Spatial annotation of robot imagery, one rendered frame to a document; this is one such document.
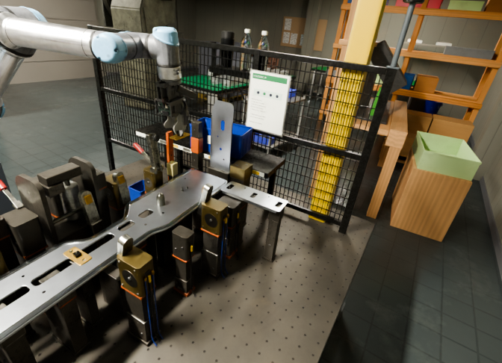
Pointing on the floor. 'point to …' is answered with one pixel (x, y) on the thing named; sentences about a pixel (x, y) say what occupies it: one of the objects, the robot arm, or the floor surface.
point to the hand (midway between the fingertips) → (179, 131)
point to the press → (139, 7)
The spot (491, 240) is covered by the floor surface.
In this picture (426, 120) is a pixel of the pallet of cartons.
